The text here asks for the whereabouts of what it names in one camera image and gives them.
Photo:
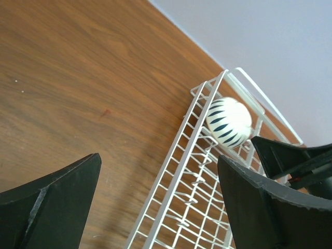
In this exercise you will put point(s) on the white bowl with blue dashes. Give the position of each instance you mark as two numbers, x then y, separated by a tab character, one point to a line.
229	121

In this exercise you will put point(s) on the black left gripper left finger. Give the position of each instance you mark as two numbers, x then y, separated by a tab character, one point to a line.
51	211

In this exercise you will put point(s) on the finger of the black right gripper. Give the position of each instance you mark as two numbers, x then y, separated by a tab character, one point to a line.
279	159

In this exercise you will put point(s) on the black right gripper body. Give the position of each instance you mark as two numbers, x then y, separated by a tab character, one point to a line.
317	182

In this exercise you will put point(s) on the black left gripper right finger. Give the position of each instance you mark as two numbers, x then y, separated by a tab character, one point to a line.
265	214

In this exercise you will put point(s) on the white wire dish rack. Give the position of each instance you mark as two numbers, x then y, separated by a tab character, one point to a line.
185	206

